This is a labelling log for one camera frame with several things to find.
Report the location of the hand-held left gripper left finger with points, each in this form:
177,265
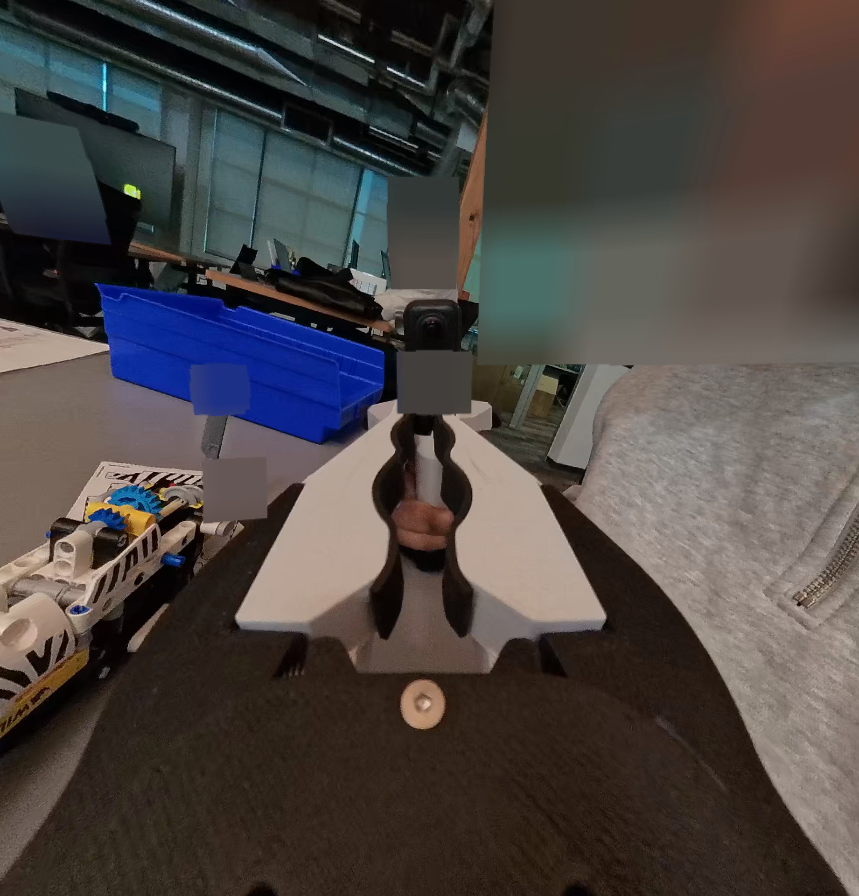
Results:
317,560

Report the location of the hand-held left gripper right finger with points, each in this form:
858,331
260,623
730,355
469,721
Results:
527,560

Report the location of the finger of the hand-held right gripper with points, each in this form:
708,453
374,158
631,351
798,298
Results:
484,414
384,414

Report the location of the zebra striped lego car model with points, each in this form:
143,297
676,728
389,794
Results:
51,609

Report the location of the lego instruction booklet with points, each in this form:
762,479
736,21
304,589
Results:
114,476

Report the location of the person's right hand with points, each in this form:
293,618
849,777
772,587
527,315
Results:
421,528

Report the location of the black bag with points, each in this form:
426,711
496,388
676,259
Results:
324,283

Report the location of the blue plastic bin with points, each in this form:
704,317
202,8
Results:
275,357

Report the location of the wooden desk with clutter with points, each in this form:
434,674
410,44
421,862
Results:
261,288

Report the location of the white paper sheet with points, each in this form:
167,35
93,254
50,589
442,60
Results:
30,343

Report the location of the wooden post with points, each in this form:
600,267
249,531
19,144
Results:
472,231

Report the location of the black wall screen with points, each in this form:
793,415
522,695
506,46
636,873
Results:
142,168

